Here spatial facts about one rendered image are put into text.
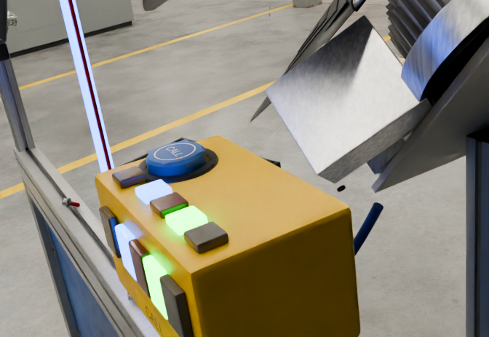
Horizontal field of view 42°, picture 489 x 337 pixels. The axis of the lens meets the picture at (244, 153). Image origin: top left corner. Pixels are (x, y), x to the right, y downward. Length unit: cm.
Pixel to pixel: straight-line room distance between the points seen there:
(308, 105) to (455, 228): 175
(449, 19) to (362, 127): 16
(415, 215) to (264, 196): 219
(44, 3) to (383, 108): 639
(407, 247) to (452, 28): 173
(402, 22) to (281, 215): 42
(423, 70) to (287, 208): 37
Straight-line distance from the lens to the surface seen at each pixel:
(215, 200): 37
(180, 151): 42
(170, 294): 33
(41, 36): 700
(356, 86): 74
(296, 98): 76
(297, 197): 36
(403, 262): 226
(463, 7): 65
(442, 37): 66
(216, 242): 32
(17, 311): 240
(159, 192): 38
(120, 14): 744
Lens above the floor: 123
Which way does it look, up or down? 22 degrees down
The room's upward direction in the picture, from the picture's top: 8 degrees counter-clockwise
